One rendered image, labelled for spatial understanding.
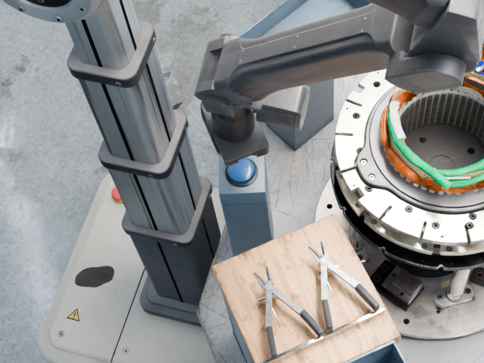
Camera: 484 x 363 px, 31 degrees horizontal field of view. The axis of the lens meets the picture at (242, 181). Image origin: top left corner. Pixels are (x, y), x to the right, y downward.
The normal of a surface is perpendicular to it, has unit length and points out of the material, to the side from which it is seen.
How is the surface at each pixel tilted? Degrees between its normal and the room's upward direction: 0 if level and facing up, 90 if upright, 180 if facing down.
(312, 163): 0
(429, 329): 0
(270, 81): 105
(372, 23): 50
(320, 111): 90
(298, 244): 0
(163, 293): 90
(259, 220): 90
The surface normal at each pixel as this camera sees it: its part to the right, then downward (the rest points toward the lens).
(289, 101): -0.03, -0.18
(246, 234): 0.01, 0.88
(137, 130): -0.28, 0.86
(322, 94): 0.66, 0.63
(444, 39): -0.24, 0.96
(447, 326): -0.08, -0.48
